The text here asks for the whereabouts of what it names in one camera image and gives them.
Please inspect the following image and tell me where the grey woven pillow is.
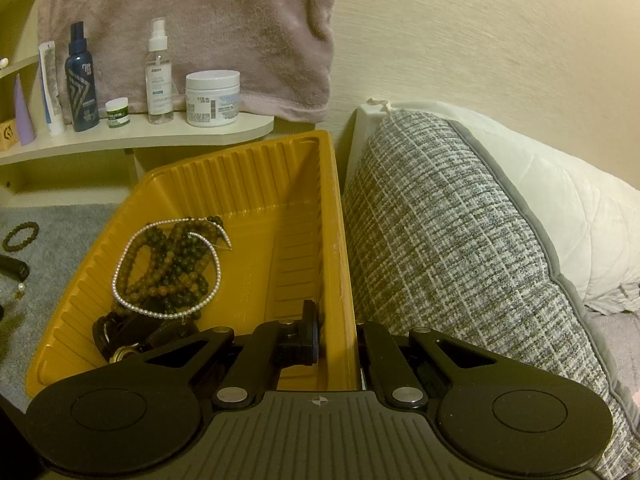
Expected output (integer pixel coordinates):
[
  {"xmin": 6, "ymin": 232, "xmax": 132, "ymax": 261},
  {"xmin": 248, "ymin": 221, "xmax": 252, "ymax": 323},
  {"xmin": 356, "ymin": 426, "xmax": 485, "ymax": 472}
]
[{"xmin": 343, "ymin": 110, "xmax": 639, "ymax": 479}]

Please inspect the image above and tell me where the orange plastic tray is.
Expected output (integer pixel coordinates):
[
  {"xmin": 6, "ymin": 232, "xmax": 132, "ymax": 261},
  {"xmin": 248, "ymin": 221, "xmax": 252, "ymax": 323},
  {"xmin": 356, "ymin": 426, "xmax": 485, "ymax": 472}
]
[{"xmin": 25, "ymin": 130, "xmax": 358, "ymax": 396}]

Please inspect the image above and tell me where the grey fluffy mat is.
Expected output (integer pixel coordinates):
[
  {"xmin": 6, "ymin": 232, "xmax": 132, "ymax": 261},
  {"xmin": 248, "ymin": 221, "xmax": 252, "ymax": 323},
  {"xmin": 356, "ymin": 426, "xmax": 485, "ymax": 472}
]
[{"xmin": 1, "ymin": 204, "xmax": 117, "ymax": 412}]

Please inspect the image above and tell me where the white cream jar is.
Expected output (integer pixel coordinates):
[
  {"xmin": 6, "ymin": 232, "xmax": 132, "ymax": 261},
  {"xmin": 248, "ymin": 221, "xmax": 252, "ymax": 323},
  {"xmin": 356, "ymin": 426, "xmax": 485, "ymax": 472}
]
[{"xmin": 186, "ymin": 70, "xmax": 241, "ymax": 128}]

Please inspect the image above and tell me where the pink hanging towel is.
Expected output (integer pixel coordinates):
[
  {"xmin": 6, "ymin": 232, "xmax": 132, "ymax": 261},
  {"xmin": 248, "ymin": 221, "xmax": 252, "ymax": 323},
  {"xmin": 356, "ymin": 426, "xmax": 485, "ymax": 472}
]
[{"xmin": 38, "ymin": 0, "xmax": 335, "ymax": 124}]

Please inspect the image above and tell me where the lavender tube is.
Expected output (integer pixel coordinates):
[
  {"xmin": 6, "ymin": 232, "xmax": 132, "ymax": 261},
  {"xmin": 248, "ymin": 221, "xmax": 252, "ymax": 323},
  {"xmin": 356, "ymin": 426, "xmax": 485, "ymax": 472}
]
[{"xmin": 14, "ymin": 75, "xmax": 36, "ymax": 145}]

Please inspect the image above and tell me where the black wrist band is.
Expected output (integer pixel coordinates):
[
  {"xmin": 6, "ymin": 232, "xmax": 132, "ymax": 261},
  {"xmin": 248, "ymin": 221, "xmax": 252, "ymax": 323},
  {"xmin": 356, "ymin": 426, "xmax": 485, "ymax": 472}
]
[{"xmin": 92, "ymin": 312, "xmax": 198, "ymax": 363}]

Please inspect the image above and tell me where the cream wooden shelf unit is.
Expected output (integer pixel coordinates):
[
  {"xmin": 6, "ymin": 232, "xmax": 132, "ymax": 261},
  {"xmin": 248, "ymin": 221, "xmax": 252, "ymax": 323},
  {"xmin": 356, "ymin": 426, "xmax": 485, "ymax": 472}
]
[{"xmin": 1, "ymin": 0, "xmax": 274, "ymax": 207}]

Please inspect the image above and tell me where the dark blue spray bottle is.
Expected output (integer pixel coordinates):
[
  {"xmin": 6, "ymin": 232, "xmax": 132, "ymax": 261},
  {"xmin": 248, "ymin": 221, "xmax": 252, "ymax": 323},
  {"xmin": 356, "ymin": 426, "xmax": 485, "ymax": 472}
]
[{"xmin": 65, "ymin": 21, "xmax": 100, "ymax": 132}]

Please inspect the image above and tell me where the dark bead bracelet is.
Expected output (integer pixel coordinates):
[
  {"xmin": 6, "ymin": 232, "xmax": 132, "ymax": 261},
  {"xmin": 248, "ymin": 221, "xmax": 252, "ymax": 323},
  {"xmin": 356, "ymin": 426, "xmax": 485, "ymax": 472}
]
[{"xmin": 1, "ymin": 220, "xmax": 40, "ymax": 254}]

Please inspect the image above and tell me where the small cardboard box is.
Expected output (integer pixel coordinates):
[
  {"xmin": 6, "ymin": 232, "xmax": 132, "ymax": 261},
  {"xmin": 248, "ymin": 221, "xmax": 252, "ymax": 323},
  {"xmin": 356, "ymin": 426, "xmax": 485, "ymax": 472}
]
[{"xmin": 0, "ymin": 118, "xmax": 18, "ymax": 152}]

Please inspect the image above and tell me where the white pearl necklace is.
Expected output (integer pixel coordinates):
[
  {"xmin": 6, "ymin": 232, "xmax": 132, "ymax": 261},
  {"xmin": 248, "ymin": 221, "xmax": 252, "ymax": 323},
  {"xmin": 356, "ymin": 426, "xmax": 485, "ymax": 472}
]
[{"xmin": 110, "ymin": 218, "xmax": 234, "ymax": 320}]

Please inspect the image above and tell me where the white quilted pillow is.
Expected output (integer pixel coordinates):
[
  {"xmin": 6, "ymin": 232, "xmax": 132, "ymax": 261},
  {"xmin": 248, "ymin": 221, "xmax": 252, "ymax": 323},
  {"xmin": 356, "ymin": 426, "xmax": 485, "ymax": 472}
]
[{"xmin": 346, "ymin": 100, "xmax": 639, "ymax": 315}]

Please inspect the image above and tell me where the small green label jar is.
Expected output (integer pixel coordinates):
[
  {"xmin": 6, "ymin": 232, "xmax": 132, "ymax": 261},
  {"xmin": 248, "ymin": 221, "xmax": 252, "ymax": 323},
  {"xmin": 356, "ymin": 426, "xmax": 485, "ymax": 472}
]
[{"xmin": 105, "ymin": 96, "xmax": 130, "ymax": 129}]

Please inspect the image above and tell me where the clear spray bottle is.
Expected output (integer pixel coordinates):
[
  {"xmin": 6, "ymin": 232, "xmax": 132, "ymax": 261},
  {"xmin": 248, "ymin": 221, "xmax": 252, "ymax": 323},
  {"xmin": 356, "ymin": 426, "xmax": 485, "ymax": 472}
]
[{"xmin": 145, "ymin": 18, "xmax": 174, "ymax": 125}]

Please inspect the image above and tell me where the white blue tube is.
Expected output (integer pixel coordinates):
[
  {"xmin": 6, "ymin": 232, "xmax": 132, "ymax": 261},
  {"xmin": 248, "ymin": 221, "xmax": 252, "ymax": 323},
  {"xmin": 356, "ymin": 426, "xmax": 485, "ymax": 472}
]
[{"xmin": 38, "ymin": 40, "xmax": 65, "ymax": 136}]

